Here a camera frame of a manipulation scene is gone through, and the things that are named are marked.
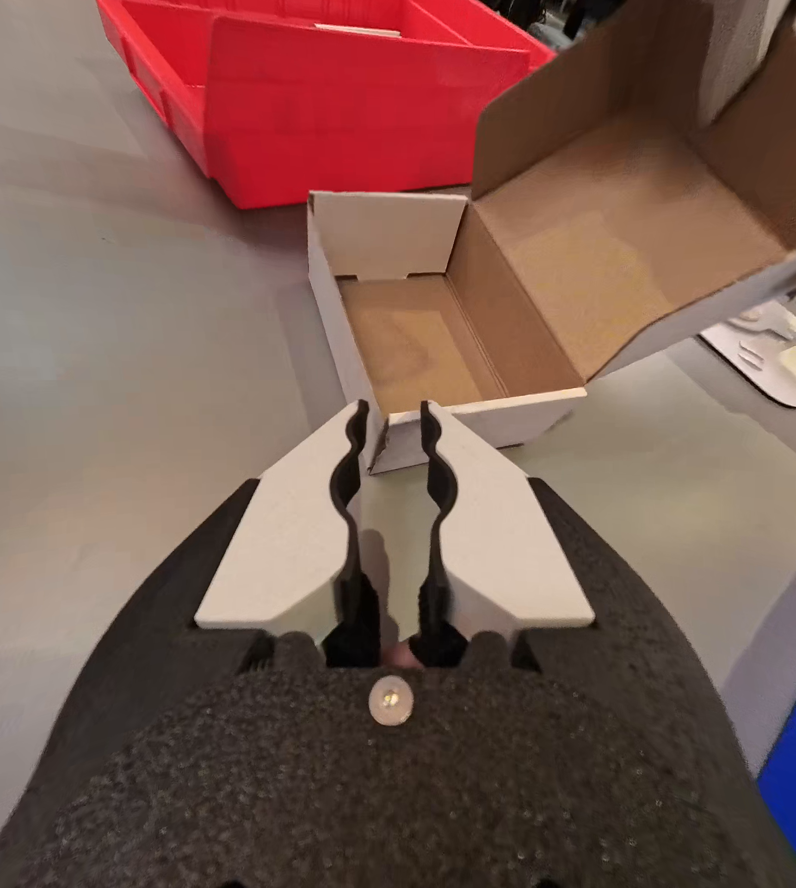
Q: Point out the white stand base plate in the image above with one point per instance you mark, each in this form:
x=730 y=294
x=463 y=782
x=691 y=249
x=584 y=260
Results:
x=751 y=361

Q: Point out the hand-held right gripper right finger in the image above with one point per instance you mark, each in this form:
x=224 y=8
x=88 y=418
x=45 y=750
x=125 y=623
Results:
x=509 y=555

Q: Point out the grey desk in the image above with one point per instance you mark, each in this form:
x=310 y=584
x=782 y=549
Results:
x=92 y=347

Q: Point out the red plastic bin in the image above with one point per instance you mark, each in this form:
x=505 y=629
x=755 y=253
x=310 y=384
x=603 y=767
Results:
x=300 y=139

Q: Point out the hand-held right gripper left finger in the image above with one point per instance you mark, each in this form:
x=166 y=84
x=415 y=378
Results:
x=280 y=555

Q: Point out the person's right hand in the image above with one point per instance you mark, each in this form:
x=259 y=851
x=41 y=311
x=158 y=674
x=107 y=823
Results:
x=406 y=657

